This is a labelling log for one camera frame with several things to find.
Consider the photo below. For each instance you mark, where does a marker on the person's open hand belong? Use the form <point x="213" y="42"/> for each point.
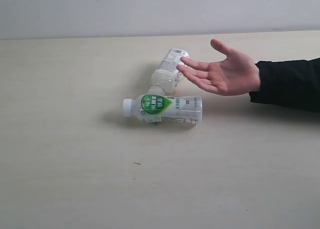
<point x="236" y="75"/>

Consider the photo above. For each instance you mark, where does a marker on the green label clear bottle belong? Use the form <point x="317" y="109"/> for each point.
<point x="151" y="108"/>

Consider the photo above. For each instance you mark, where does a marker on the black sleeved forearm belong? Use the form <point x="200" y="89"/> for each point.
<point x="293" y="84"/>

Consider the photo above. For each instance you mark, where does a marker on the white milky drink bottle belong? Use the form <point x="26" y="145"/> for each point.
<point x="166" y="76"/>

